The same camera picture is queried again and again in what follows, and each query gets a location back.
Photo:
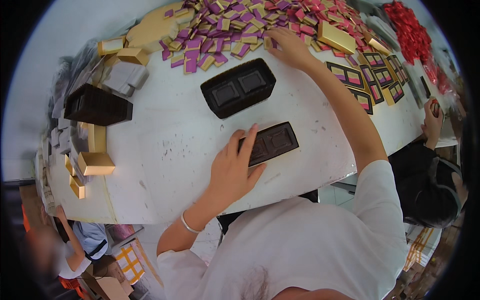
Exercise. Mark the gold box with white inside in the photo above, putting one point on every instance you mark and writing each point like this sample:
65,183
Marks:
111,45

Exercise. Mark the gold cardboard sheet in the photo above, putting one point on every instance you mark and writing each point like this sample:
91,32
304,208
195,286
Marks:
150,30

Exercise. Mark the row of filled black trays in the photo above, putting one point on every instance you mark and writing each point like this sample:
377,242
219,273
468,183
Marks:
369,78

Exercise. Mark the white carton with yellow tape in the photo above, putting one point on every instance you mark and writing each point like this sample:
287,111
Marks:
129,264

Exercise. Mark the person's left hand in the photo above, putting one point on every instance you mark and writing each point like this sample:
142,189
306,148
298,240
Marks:
228,176

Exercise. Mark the heap of small gray cartons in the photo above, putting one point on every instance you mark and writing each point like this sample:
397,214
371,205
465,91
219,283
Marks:
56,150

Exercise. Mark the heap of clear plastic bags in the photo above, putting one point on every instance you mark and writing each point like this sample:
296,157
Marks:
80,65

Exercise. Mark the brown cardboard cartons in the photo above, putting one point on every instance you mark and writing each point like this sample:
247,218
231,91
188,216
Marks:
107,281

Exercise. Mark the heap of silver bags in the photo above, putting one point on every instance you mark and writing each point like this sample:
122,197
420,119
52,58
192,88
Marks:
125,77

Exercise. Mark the heap of red ribbons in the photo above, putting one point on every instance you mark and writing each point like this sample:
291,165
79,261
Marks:
410,32

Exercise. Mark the stack of white yellow-taped cartons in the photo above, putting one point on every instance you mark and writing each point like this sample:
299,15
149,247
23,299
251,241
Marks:
422,247

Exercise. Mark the person's body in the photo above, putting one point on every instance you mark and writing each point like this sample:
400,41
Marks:
300,240

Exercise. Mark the person's right hand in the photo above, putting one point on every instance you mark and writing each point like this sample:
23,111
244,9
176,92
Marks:
294,50

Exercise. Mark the pile of purple gold packets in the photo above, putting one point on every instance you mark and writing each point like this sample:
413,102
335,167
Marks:
221,30

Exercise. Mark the single black plastic tray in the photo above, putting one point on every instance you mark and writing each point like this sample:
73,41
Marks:
275,141

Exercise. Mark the pile of pink gold packets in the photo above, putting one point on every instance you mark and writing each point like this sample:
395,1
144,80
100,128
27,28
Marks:
315,15

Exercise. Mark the large gold box lid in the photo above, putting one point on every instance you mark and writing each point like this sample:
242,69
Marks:
336,37

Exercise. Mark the stack of black plastic trays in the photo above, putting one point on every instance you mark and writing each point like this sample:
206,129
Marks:
97,105
238,88

